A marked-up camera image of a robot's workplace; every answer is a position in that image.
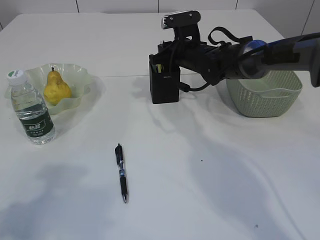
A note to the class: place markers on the yellow pen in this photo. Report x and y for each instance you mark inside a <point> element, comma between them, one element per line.
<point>159,68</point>

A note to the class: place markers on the green plastic woven basket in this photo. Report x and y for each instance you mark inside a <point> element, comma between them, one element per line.
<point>267,97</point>

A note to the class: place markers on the green wavy glass plate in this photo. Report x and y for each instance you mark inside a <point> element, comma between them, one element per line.
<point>77,78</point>

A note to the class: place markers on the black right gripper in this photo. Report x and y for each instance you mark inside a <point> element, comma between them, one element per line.
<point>187,51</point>

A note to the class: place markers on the yellow pear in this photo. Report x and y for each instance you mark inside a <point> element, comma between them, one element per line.
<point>56,89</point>

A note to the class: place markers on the black gel pen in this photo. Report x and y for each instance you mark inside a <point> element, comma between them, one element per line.
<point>122,173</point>

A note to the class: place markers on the clear water bottle green label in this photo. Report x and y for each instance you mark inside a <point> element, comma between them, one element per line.
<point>30,108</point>

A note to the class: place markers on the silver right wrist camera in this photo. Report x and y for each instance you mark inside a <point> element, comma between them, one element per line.
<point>180,19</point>

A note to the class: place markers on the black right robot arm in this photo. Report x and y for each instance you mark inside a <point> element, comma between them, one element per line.
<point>242,58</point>

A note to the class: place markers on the black square pen holder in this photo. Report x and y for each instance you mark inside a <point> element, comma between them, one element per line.
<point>163,86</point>

